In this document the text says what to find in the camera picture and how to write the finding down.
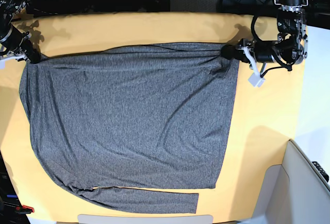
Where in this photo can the yellow table cloth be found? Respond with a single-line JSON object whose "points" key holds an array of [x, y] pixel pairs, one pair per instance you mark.
{"points": [[263, 120]]}

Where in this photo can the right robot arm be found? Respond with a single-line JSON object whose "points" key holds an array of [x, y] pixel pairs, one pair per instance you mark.
{"points": [[8, 9]]}

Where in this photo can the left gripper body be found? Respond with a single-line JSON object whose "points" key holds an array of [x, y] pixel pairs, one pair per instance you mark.
{"points": [[259, 52]]}

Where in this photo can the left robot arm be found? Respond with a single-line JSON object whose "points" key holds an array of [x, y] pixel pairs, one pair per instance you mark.
{"points": [[288, 49]]}

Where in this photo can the black remote control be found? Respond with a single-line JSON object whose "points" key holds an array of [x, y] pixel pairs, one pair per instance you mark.
{"points": [[321, 170]]}

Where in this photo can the grey long-sleeve T-shirt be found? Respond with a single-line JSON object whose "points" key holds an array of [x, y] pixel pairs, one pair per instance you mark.
{"points": [[132, 127]]}

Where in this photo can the red clamp left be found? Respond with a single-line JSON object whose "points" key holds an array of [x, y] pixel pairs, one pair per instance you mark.
{"points": [[23, 209]]}

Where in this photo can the white box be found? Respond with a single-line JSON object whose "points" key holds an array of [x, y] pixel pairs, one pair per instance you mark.
{"points": [[293, 191]]}

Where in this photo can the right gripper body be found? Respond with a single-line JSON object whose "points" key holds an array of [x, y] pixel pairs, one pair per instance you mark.
{"points": [[11, 40]]}

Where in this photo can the dark round stool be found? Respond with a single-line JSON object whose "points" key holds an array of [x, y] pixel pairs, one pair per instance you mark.
{"points": [[238, 6]]}

